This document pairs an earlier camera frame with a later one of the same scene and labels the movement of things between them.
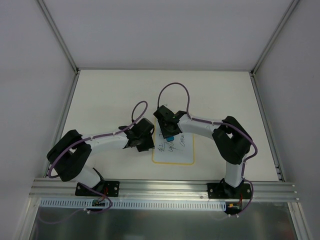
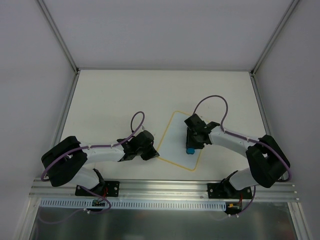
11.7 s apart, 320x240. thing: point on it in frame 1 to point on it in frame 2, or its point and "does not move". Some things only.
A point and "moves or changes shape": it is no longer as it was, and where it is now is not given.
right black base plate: [222, 191] does not move
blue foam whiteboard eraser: [170, 138] to [190, 151]
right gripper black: [167, 129] to [193, 140]
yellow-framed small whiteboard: [180, 151] moves or changes shape
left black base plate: [108, 188] does not move
